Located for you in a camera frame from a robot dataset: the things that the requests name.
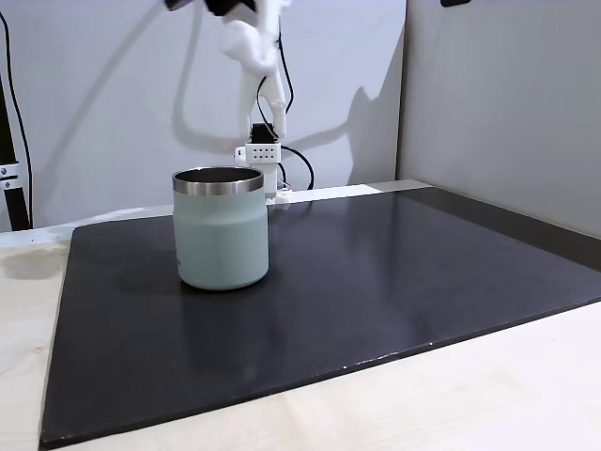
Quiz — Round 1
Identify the pale green steel-rimmed cup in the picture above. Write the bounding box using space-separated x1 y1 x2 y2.
172 165 270 290

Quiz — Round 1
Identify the black table mat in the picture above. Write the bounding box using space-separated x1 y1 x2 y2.
38 186 601 451

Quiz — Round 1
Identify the black stand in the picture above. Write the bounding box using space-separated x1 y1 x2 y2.
0 70 32 232

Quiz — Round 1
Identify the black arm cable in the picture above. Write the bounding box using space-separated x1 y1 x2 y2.
275 37 296 115

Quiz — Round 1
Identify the black base cable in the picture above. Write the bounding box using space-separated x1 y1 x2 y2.
280 145 316 192

